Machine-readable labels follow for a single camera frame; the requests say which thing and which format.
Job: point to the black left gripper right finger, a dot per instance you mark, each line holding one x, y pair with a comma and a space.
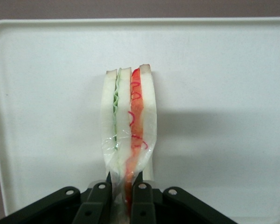
143, 203

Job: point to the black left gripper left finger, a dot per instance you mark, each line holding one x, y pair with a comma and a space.
95, 203

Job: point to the triangle sandwich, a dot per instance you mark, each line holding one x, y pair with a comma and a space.
147, 105

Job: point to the cream rectangular tray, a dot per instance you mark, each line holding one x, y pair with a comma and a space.
200, 93

